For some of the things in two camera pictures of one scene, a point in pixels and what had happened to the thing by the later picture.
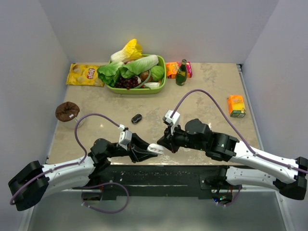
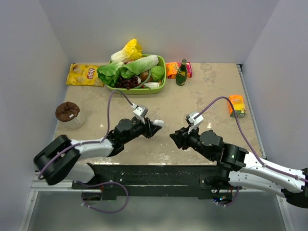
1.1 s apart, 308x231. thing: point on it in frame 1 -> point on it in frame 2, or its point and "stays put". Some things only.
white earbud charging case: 156,148 -> 159,122
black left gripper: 136,156 -> 149,129
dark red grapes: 127,83 stays put
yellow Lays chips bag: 83,75 stays put
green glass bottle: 181,74 stays put
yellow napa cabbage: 132,51 stays put
